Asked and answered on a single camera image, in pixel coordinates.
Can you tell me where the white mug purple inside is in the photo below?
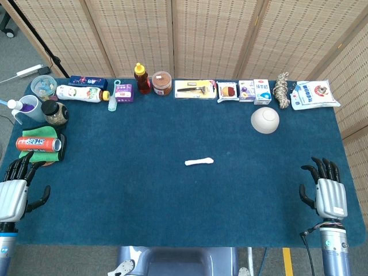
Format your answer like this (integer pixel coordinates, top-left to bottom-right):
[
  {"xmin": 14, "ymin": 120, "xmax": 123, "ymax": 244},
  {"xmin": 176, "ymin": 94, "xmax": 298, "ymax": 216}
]
[{"xmin": 11, "ymin": 94, "xmax": 47, "ymax": 125}]

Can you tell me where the orange Arctic Ocean can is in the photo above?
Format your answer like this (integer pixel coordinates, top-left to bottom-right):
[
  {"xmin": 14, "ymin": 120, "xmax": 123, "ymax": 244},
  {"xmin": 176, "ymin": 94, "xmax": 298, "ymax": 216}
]
[{"xmin": 16, "ymin": 136, "xmax": 63, "ymax": 152}]

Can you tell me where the razor in yellow package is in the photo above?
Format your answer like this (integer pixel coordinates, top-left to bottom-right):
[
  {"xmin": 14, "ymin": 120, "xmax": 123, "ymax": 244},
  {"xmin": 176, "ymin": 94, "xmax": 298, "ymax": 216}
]
[{"xmin": 174, "ymin": 79, "xmax": 218, "ymax": 100}]

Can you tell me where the white blue milk carton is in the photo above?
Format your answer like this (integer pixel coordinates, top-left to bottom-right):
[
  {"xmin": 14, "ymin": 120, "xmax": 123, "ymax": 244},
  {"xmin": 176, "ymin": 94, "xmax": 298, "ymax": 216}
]
[{"xmin": 253, "ymin": 79, "xmax": 272, "ymax": 105}]

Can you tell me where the white upturned bowl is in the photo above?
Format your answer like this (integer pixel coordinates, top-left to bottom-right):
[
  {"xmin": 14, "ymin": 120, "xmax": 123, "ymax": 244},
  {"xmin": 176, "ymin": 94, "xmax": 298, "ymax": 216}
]
[{"xmin": 250, "ymin": 106, "xmax": 280, "ymax": 135}]

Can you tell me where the black flat device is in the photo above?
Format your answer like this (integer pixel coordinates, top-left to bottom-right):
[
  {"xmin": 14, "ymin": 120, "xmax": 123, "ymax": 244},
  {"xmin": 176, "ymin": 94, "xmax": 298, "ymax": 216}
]
[{"xmin": 56, "ymin": 126, "xmax": 68, "ymax": 162}]

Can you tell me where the red yellow snack packet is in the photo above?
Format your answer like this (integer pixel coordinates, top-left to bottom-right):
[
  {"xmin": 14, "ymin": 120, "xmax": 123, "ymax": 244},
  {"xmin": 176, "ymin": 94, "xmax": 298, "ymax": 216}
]
[{"xmin": 216, "ymin": 80, "xmax": 240, "ymax": 104}]

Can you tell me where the white bottle yellow cap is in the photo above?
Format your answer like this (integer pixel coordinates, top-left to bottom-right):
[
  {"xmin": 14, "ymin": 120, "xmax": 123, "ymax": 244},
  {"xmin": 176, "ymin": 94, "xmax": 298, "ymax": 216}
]
[{"xmin": 56, "ymin": 85, "xmax": 111, "ymax": 104}]

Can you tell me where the small purple white carton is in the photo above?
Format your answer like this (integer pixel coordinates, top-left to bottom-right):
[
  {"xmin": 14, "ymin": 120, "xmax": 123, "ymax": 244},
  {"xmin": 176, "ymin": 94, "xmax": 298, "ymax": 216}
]
[{"xmin": 238, "ymin": 80, "xmax": 256, "ymax": 102}]

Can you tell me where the clear plastic container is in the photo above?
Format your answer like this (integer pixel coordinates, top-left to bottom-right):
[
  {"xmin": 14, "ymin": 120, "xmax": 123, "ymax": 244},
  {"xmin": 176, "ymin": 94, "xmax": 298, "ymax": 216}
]
[{"xmin": 30, "ymin": 75, "xmax": 58, "ymax": 101}]

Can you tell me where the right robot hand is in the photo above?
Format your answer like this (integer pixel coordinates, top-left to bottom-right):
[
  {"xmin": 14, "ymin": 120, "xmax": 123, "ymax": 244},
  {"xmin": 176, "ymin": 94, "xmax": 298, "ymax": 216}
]
[{"xmin": 298, "ymin": 156, "xmax": 348, "ymax": 221}]

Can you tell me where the round brown spice jar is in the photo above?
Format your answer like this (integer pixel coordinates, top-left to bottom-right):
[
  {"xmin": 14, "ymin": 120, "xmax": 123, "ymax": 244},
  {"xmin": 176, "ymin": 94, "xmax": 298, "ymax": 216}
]
[{"xmin": 151, "ymin": 71, "xmax": 173, "ymax": 96}]

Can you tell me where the honey bottle yellow cap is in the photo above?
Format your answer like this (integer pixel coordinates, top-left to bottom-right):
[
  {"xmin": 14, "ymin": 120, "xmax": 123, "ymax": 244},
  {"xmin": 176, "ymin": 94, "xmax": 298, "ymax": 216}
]
[{"xmin": 133, "ymin": 62, "xmax": 152, "ymax": 95}]

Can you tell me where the black chair caster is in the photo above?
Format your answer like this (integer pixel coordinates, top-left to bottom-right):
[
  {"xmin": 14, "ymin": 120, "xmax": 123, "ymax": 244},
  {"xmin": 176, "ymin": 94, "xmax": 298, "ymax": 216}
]
[{"xmin": 0, "ymin": 7, "xmax": 16, "ymax": 39}]

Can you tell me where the green cloth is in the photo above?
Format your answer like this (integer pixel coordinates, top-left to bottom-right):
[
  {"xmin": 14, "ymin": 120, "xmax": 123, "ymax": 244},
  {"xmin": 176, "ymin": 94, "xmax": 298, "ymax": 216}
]
[{"xmin": 18, "ymin": 126, "xmax": 60, "ymax": 163}]

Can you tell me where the white power strip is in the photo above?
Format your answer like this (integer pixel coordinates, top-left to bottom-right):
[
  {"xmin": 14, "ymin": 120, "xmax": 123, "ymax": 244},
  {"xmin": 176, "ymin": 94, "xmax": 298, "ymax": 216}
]
[{"xmin": 16, "ymin": 64, "xmax": 44, "ymax": 78}]

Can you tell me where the white blue salt bag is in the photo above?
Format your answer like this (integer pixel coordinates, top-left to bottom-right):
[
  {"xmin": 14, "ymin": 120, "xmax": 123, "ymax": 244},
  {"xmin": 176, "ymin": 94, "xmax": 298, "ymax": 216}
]
[{"xmin": 289, "ymin": 79, "xmax": 342, "ymax": 111}]

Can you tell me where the light green brush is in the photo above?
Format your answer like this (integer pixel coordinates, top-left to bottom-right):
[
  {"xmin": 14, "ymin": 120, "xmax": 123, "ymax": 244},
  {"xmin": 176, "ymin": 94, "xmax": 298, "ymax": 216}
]
[{"xmin": 108, "ymin": 79, "xmax": 121, "ymax": 113}]

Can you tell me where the black tripod stand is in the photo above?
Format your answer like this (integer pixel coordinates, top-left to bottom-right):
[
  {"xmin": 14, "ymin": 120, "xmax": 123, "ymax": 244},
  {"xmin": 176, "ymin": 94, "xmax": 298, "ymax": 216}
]
[{"xmin": 7, "ymin": 0, "xmax": 71, "ymax": 79}]

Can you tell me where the small white bone-shaped object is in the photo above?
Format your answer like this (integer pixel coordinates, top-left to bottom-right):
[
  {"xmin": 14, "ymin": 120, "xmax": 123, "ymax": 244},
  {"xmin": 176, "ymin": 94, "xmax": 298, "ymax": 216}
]
[{"xmin": 184, "ymin": 157, "xmax": 215, "ymax": 167}]

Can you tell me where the dark blue box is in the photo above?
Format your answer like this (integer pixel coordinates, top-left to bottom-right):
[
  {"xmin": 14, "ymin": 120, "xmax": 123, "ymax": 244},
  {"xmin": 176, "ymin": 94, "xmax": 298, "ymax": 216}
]
[{"xmin": 68, "ymin": 75, "xmax": 109, "ymax": 90}]

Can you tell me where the purple box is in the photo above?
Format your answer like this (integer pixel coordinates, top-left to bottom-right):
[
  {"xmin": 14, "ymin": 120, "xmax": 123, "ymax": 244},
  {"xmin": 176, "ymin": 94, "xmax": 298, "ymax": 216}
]
[{"xmin": 114, "ymin": 83, "xmax": 135, "ymax": 104}]

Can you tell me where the bundle of braided rope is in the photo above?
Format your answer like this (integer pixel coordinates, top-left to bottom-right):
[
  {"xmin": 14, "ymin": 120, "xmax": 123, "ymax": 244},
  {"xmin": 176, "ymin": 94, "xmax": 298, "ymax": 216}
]
[{"xmin": 272, "ymin": 71, "xmax": 291, "ymax": 109}]

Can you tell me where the blue robot torso base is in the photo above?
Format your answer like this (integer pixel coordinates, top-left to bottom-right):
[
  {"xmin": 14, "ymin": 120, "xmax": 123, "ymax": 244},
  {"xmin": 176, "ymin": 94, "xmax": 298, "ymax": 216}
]
[{"xmin": 108, "ymin": 246, "xmax": 251, "ymax": 276}]

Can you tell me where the blue table mat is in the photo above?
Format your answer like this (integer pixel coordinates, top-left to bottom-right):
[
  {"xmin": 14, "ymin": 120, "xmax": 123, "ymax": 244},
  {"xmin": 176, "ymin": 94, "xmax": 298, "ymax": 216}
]
[{"xmin": 0, "ymin": 78, "xmax": 367, "ymax": 248}]

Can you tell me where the glass jar black lid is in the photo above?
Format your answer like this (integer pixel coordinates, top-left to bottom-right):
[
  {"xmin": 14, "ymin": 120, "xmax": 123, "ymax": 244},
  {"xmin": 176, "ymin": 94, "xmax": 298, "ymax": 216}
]
[{"xmin": 40, "ymin": 99, "xmax": 70, "ymax": 127}]

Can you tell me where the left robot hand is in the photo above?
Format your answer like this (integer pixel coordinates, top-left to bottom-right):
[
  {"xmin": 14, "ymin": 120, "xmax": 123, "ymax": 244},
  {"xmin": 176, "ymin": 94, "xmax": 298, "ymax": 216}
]
[{"xmin": 0, "ymin": 151, "xmax": 51, "ymax": 222}]

